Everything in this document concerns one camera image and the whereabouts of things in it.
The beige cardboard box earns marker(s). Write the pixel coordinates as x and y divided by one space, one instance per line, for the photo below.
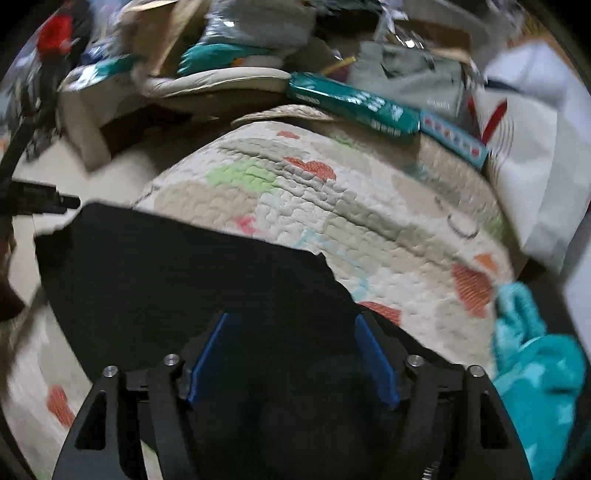
87 115

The light blue box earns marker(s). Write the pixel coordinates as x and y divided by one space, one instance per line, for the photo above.
455 136

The teal and white packet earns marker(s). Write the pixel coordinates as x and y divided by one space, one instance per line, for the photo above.
217 57

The white bag with red stripe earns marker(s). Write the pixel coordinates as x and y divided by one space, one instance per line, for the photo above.
540 152

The quilted patterned blanket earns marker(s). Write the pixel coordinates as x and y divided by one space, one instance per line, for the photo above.
332 207

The teal patterned cloth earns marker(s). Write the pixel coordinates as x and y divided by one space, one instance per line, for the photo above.
535 369

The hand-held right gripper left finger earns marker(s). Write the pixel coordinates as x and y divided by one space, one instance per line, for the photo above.
208 357

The red cloth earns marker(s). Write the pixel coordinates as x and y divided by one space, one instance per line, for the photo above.
54 34

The green wet wipes pack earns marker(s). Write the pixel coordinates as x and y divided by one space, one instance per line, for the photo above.
355 101

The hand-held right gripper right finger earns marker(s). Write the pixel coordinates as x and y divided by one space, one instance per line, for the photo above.
375 364

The black pants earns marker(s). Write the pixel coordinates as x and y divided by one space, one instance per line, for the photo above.
184 277

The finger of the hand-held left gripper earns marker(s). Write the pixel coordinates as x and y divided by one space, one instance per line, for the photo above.
44 197

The beige cushion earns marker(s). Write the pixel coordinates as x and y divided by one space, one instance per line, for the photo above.
217 83

